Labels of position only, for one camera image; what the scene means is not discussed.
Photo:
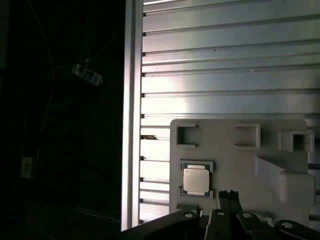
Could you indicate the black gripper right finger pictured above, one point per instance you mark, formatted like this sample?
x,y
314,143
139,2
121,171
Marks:
x,y
240,225

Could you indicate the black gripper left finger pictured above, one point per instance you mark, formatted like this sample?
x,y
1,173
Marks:
x,y
215,225

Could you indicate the silver square CPU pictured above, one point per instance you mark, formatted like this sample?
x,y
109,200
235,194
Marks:
x,y
196,180

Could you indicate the grey plastic parts rack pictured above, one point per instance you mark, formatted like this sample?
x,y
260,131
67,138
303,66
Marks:
x,y
237,170

